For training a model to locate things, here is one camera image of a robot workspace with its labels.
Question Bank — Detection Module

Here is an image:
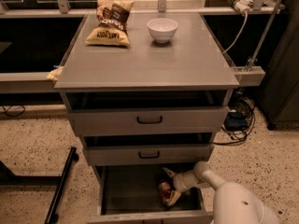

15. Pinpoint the black metal stand leg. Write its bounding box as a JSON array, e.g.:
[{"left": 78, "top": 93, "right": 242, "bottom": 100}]
[{"left": 44, "top": 147, "right": 78, "bottom": 224}]

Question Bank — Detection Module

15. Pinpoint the white power cable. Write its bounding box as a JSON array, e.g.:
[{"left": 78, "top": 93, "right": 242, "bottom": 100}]
[{"left": 221, "top": 11, "right": 249, "bottom": 55}]

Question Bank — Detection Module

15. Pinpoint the dark grey side cabinet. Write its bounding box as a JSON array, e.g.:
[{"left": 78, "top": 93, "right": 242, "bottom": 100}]
[{"left": 255, "top": 0, "right": 299, "bottom": 130}]

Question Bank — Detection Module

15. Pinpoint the black floor cable left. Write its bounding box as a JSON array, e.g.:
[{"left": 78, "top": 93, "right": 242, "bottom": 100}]
[{"left": 0, "top": 105, "right": 26, "bottom": 118}]

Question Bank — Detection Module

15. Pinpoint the dark blue power box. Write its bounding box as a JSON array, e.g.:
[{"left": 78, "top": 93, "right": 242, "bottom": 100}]
[{"left": 224, "top": 112, "right": 248, "bottom": 131}]

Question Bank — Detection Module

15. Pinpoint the white ceramic bowl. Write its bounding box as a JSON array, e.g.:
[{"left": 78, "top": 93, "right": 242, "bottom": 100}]
[{"left": 147, "top": 18, "right": 178, "bottom": 43}]

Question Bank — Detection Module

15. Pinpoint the grey drawer cabinet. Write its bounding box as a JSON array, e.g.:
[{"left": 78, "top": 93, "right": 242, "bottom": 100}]
[{"left": 53, "top": 12, "right": 240, "bottom": 224}]

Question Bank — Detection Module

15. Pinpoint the yellow brown chip bag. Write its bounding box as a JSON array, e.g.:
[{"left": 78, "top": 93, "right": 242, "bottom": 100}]
[{"left": 85, "top": 0, "right": 134, "bottom": 47}]

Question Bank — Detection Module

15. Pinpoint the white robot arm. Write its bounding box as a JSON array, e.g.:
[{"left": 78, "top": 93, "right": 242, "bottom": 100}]
[{"left": 164, "top": 161, "right": 280, "bottom": 224}]

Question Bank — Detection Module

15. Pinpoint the grey bottom drawer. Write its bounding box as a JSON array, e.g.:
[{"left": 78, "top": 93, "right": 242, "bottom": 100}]
[{"left": 87, "top": 164, "right": 213, "bottom": 224}]

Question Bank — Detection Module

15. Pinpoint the grey top drawer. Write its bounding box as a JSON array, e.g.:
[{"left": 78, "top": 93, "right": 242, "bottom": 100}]
[{"left": 68, "top": 106, "right": 228, "bottom": 136}]

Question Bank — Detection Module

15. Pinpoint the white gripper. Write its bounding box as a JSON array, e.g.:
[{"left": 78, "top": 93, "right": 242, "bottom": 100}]
[{"left": 163, "top": 167, "right": 208, "bottom": 206}]

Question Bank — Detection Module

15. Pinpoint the yellow sponge piece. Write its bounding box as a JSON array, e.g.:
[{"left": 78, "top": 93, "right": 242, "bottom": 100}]
[{"left": 47, "top": 67, "right": 64, "bottom": 81}]

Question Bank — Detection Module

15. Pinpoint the grey middle drawer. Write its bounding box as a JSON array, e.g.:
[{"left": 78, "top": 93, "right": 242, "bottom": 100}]
[{"left": 83, "top": 144, "right": 213, "bottom": 166}]

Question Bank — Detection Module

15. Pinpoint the black cable bundle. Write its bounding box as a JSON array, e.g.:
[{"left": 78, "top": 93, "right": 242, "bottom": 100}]
[{"left": 213, "top": 96, "right": 256, "bottom": 147}]

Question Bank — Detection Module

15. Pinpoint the red coke can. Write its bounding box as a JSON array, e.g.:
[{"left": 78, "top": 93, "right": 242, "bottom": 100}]
[{"left": 158, "top": 180, "right": 172, "bottom": 205}]

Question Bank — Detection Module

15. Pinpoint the white power strip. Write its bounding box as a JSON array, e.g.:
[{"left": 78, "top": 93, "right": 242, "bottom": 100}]
[{"left": 227, "top": 0, "right": 253, "bottom": 14}]

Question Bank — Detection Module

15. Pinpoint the grey drawer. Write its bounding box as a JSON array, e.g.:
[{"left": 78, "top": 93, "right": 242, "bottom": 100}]
[
  {"left": 68, "top": 106, "right": 228, "bottom": 136},
  {"left": 83, "top": 144, "right": 213, "bottom": 166},
  {"left": 87, "top": 164, "right": 213, "bottom": 224}
]

